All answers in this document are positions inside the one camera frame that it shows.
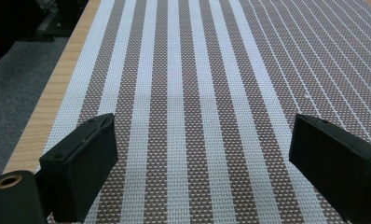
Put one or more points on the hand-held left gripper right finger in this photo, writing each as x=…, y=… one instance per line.
x=339, y=165

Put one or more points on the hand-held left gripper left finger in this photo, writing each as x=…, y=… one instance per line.
x=76, y=168

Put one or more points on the brown white striped woven placemat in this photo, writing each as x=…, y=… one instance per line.
x=205, y=77

